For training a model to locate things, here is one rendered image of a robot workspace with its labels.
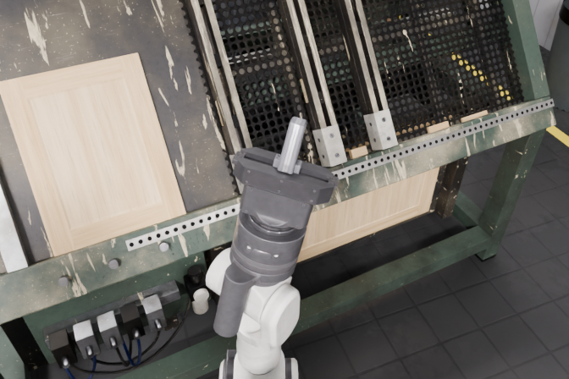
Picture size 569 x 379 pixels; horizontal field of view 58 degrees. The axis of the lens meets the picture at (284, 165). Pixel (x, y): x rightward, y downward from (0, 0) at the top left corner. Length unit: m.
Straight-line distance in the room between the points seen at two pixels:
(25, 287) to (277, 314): 0.97
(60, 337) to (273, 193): 1.03
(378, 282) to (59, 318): 1.29
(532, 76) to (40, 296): 1.83
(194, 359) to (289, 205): 1.53
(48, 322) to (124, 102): 0.64
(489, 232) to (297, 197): 2.06
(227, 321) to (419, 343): 1.75
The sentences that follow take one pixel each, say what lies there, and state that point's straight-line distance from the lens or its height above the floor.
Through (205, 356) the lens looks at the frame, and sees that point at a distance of 2.09.
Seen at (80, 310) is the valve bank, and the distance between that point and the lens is 1.58.
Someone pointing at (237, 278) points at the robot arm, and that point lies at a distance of 0.64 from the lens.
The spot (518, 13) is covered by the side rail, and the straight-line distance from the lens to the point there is 2.20.
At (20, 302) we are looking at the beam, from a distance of 1.54.
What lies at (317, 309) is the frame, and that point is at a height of 0.18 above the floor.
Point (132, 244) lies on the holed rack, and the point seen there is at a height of 0.89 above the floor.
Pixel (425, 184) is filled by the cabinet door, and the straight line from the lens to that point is 2.38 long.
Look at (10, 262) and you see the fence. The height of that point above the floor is 0.92.
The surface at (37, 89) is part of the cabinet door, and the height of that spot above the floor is 1.25.
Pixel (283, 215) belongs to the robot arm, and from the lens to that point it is 0.61.
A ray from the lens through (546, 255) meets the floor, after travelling 2.90.
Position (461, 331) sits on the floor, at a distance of 2.46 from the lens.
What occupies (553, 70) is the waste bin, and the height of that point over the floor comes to 0.24.
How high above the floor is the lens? 1.97
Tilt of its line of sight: 40 degrees down
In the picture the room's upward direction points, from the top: straight up
